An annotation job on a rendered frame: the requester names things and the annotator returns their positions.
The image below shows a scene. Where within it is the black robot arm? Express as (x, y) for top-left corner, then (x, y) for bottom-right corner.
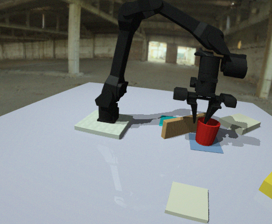
(95, 0), (248, 124)

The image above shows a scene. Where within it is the tan wooden block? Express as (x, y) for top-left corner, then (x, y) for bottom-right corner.
(161, 112), (206, 139)

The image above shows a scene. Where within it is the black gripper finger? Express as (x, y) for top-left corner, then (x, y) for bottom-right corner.
(186, 99), (198, 123)
(204, 101), (222, 124)

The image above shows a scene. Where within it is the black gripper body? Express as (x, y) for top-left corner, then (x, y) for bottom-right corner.
(173, 72), (237, 108)

